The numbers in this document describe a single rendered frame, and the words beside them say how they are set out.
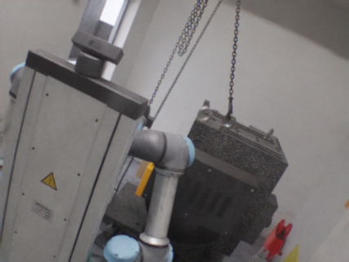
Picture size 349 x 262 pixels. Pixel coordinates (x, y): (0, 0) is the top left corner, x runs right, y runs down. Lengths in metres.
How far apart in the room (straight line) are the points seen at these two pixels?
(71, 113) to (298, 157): 3.28
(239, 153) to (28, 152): 0.93
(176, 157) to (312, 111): 2.80
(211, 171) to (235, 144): 0.19
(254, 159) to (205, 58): 2.57
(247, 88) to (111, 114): 3.11
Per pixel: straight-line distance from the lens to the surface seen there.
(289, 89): 3.72
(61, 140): 0.85
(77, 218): 0.92
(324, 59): 3.73
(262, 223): 1.65
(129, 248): 1.14
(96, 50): 0.77
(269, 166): 1.49
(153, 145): 1.05
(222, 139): 1.44
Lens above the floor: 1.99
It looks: 19 degrees down
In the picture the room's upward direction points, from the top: 25 degrees clockwise
